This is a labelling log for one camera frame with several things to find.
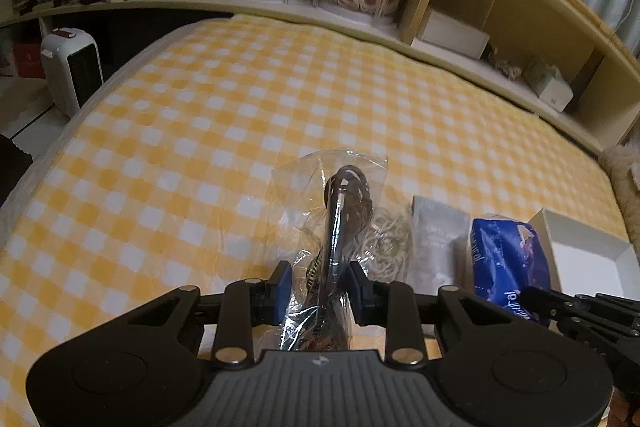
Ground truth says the blue tissue packet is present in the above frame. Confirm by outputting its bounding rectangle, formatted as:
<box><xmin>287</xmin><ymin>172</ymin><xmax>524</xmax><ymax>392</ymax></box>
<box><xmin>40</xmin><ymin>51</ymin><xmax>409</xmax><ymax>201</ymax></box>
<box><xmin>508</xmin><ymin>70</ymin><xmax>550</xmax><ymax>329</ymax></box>
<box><xmin>467</xmin><ymin>216</ymin><xmax>557</xmax><ymax>324</ymax></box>

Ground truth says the white tissue box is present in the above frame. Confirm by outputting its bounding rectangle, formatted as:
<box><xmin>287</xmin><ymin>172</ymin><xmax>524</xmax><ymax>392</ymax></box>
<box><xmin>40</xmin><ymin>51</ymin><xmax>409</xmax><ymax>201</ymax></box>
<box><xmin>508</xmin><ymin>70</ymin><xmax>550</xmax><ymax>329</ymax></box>
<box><xmin>522</xmin><ymin>56</ymin><xmax>574</xmax><ymax>114</ymax></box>

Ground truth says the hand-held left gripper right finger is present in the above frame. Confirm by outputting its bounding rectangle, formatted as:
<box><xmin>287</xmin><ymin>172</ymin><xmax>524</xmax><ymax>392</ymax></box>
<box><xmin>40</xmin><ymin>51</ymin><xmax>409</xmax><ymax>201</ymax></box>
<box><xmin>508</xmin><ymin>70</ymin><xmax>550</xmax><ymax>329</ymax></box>
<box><xmin>349</xmin><ymin>261</ymin><xmax>503</xmax><ymax>367</ymax></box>

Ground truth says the white cardboard box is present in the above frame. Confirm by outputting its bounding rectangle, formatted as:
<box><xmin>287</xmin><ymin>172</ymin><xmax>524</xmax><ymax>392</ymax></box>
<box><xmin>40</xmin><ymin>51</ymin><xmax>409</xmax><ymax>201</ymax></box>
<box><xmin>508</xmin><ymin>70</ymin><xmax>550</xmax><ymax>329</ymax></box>
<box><xmin>527</xmin><ymin>208</ymin><xmax>634</xmax><ymax>299</ymax></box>

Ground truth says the grey plastic packet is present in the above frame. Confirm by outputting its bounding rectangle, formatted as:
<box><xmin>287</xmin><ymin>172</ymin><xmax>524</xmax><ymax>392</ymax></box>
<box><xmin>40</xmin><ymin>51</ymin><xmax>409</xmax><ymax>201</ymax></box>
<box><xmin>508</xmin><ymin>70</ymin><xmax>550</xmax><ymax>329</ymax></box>
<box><xmin>409</xmin><ymin>195</ymin><xmax>472</xmax><ymax>294</ymax></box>

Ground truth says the beige fluffy blanket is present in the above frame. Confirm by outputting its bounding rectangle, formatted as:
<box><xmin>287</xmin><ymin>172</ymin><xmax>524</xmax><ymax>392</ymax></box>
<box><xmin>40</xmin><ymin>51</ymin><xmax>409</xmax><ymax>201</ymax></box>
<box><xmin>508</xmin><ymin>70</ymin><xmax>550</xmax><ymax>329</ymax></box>
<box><xmin>597</xmin><ymin>144</ymin><xmax>640</xmax><ymax>230</ymax></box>

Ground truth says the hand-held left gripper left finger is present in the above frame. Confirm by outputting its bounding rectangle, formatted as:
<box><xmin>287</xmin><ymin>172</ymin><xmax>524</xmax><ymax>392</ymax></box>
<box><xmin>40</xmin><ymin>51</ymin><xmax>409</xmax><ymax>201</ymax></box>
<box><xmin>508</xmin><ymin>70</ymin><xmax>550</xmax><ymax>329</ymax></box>
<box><xmin>125</xmin><ymin>261</ymin><xmax>293</xmax><ymax>367</ymax></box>

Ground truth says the clear bag of beige cords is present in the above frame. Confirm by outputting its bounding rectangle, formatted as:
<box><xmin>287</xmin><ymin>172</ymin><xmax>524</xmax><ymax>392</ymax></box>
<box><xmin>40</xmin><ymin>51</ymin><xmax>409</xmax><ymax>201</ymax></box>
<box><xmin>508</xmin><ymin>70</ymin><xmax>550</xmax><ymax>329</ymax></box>
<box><xmin>359</xmin><ymin>202</ymin><xmax>417</xmax><ymax>284</ymax></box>

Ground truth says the knotted rope bundle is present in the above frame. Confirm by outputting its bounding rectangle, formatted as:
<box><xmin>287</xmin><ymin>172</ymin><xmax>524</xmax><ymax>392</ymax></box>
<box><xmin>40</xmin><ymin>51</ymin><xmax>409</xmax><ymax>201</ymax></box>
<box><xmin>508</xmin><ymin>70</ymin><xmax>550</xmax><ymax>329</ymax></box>
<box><xmin>487</xmin><ymin>48</ymin><xmax>524</xmax><ymax>81</ymax></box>

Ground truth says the red box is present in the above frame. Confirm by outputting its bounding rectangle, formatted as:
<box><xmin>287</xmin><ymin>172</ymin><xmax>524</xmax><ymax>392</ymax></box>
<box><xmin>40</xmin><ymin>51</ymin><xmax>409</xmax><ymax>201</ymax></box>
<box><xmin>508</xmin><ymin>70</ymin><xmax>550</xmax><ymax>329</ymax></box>
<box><xmin>12</xmin><ymin>42</ymin><xmax>47</xmax><ymax>80</ymax></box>

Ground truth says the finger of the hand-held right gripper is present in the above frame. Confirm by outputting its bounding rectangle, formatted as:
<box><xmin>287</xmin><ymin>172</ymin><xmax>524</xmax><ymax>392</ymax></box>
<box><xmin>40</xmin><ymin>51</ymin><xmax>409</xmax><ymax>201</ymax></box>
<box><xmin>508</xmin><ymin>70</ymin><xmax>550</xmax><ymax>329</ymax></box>
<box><xmin>550</xmin><ymin>311</ymin><xmax>640</xmax><ymax>370</ymax></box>
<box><xmin>520</xmin><ymin>285</ymin><xmax>640</xmax><ymax>324</ymax></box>

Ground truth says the clear bag with dark cable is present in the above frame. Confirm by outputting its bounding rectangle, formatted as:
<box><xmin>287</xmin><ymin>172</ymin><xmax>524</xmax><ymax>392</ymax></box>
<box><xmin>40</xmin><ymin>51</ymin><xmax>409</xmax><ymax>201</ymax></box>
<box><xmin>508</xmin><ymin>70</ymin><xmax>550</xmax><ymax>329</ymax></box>
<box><xmin>272</xmin><ymin>148</ymin><xmax>390</xmax><ymax>354</ymax></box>

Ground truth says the yellow checked bed sheet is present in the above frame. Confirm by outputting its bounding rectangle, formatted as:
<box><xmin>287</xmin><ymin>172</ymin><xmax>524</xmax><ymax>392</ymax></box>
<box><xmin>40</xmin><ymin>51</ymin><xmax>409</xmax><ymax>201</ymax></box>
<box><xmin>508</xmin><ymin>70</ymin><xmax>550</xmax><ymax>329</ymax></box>
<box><xmin>0</xmin><ymin>13</ymin><xmax>632</xmax><ymax>427</ymax></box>

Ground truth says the open white box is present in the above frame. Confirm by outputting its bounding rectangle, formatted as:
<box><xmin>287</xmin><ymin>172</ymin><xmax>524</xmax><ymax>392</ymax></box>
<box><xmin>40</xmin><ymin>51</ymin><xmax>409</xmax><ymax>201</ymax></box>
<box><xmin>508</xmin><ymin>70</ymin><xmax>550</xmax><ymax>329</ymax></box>
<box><xmin>414</xmin><ymin>8</ymin><xmax>491</xmax><ymax>61</ymax></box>

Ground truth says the white space heater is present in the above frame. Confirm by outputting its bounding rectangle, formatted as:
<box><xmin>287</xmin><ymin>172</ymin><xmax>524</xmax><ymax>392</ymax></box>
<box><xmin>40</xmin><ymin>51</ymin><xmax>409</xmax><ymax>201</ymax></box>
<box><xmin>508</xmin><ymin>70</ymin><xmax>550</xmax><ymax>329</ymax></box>
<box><xmin>40</xmin><ymin>28</ymin><xmax>105</xmax><ymax>118</ymax></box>

